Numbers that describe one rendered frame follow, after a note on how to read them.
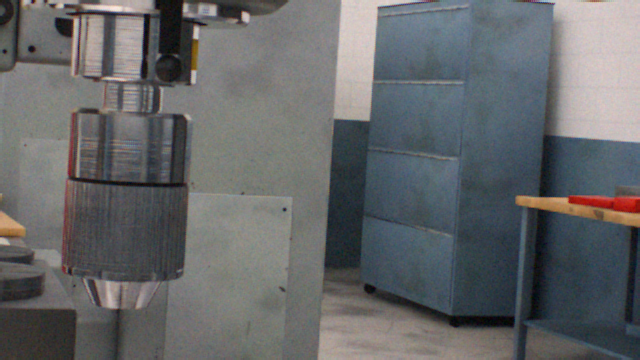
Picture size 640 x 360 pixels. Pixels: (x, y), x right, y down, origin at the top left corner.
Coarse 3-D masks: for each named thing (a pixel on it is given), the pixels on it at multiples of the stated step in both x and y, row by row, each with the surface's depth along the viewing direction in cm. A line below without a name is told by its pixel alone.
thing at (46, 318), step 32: (0, 256) 87; (32, 256) 90; (0, 288) 77; (32, 288) 79; (0, 320) 75; (32, 320) 75; (64, 320) 76; (0, 352) 75; (32, 352) 76; (64, 352) 76
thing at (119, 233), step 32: (96, 160) 47; (128, 160) 47; (160, 160) 47; (96, 192) 47; (128, 192) 47; (160, 192) 47; (64, 224) 49; (96, 224) 47; (128, 224) 47; (160, 224) 48; (64, 256) 48; (96, 256) 47; (128, 256) 47; (160, 256) 48
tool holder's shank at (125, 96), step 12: (108, 84) 48; (120, 84) 48; (132, 84) 48; (144, 84) 48; (156, 84) 48; (168, 84) 48; (108, 96) 48; (120, 96) 48; (132, 96) 48; (144, 96) 48; (156, 96) 49; (108, 108) 48; (120, 108) 48; (132, 108) 48; (144, 108) 48; (156, 108) 49
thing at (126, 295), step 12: (96, 288) 48; (108, 288) 48; (120, 288) 48; (132, 288) 48; (144, 288) 48; (156, 288) 49; (96, 300) 49; (108, 300) 48; (120, 300) 48; (132, 300) 48; (144, 300) 49
